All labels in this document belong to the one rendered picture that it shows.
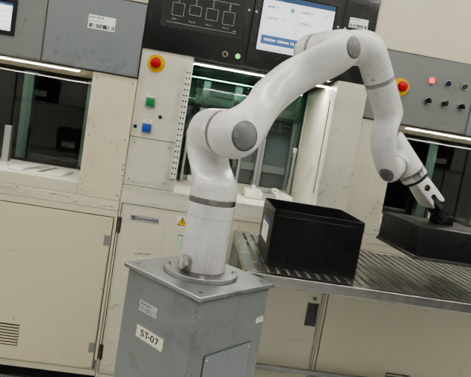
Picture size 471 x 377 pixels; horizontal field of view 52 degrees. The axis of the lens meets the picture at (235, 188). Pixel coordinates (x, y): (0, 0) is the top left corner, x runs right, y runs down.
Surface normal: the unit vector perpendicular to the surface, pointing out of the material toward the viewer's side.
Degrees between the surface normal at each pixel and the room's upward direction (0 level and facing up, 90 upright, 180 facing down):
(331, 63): 118
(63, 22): 90
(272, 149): 90
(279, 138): 90
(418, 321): 90
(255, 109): 58
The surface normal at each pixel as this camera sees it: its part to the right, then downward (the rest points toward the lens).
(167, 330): -0.65, -0.04
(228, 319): 0.74, 0.19
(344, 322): 0.07, 0.11
